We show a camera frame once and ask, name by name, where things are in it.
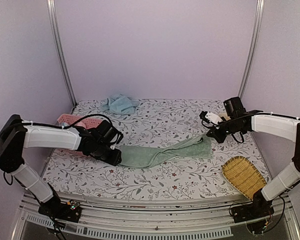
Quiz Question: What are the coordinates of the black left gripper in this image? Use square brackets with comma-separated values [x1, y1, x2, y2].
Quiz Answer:
[93, 142, 122, 167]

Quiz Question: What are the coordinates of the green towel with panda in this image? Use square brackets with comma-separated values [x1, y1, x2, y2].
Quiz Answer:
[118, 134, 212, 169]

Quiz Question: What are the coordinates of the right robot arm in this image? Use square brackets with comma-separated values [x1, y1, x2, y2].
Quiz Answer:
[200, 96, 300, 218]

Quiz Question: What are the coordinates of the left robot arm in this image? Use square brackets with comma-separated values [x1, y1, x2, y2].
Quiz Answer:
[0, 114, 123, 217]

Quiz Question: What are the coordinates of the pink plastic basket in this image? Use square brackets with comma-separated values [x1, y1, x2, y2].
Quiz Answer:
[56, 113, 103, 153]

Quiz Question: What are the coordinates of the folded coral pink towel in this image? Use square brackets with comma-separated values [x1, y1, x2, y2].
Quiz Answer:
[75, 121, 87, 129]

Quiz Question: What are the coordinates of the rolled blue patterned towel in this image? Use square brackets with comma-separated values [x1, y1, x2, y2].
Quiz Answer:
[59, 122, 69, 128]

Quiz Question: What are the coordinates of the blue crumpled towel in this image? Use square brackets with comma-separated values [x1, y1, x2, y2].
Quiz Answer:
[101, 94, 139, 115]

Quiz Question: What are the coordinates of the woven bamboo tray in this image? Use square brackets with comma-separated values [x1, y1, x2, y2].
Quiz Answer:
[221, 156, 267, 201]

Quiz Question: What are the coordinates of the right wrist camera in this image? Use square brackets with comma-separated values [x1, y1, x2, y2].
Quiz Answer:
[199, 111, 226, 126]

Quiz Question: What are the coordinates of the aluminium front frame rail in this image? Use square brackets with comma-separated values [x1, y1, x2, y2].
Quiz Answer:
[11, 192, 300, 240]

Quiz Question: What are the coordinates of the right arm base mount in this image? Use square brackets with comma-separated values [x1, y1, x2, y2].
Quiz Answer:
[229, 202, 275, 223]

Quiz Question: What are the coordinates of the right aluminium post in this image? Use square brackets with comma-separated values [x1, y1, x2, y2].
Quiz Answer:
[236, 0, 265, 100]

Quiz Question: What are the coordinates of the aluminium post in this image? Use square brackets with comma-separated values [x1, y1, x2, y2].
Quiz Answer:
[46, 0, 78, 108]
[236, 0, 265, 100]

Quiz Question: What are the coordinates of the left aluminium post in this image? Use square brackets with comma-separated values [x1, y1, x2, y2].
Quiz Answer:
[46, 0, 78, 108]

